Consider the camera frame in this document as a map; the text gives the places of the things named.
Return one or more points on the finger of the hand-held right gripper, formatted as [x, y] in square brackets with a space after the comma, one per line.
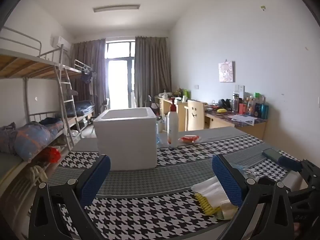
[290, 163]
[265, 180]

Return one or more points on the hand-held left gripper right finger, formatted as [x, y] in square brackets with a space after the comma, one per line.
[227, 180]

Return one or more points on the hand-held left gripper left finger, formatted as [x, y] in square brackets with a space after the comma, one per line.
[95, 177]

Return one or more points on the blue face mask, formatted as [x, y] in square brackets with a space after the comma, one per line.
[241, 171]

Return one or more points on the white paper towel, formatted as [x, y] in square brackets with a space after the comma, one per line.
[210, 190]

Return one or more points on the yellow mesh sponge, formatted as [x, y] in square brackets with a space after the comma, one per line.
[205, 202]

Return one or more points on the white foam box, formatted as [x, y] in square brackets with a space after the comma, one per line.
[125, 142]

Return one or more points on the dark green smartphone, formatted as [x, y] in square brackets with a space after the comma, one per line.
[271, 153]

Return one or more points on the wooden desk patterned cover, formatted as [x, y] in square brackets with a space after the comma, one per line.
[257, 130]

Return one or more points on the red plastic bag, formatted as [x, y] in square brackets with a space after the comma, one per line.
[51, 155]

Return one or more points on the red snack packet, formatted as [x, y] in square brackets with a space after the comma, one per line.
[188, 139]

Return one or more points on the beige cloth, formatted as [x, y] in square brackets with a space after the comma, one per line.
[36, 172]

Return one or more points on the printed papers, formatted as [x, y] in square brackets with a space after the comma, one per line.
[242, 119]

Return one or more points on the wooden chair smiley face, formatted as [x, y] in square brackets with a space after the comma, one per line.
[196, 120]

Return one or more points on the yellow object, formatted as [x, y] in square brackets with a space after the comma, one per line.
[221, 110]

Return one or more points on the dark blue bedding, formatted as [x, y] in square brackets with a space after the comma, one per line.
[83, 107]

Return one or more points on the group of bottles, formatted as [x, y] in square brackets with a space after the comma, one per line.
[250, 105]

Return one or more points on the blue orange quilt bundle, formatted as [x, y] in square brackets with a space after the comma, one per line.
[32, 137]

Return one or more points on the blue spray bottle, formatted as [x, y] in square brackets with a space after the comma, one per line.
[157, 135]

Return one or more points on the white pump bottle red cap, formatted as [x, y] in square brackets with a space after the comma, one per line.
[172, 127]

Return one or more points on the black headphones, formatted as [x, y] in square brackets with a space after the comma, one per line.
[223, 103]

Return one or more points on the metal bed ladder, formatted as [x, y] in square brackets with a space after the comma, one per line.
[65, 102]

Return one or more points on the plain wooden desk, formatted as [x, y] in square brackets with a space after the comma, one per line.
[165, 107]

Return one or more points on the grey clothes bundle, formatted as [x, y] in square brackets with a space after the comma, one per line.
[7, 137]

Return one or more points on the green carton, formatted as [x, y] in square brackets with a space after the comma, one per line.
[185, 92]

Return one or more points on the glass balcony door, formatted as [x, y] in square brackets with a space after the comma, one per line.
[117, 80]

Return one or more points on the dark hanging clothes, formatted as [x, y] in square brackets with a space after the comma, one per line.
[87, 77]

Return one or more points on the grey curtain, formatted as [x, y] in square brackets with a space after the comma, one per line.
[95, 67]
[152, 70]

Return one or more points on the metal bunk bed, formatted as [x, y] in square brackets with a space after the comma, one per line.
[80, 67]
[25, 66]

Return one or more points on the white air conditioner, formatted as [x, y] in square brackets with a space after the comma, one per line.
[60, 42]

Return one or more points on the ceiling light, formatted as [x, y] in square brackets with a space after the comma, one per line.
[116, 8]

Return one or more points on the wall poster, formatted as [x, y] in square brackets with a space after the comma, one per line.
[226, 71]

